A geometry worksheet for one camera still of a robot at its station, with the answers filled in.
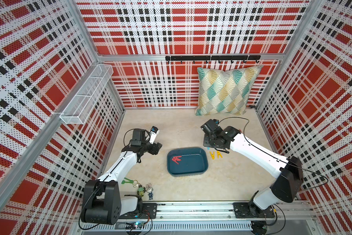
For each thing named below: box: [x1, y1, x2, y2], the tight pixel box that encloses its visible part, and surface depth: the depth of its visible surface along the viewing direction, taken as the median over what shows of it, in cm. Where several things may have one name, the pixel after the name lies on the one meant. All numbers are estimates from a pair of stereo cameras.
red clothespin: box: [171, 155, 182, 165], surface depth 94 cm
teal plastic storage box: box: [166, 147, 209, 177], surface depth 92 cm
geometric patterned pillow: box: [195, 65, 264, 117], surface depth 95 cm
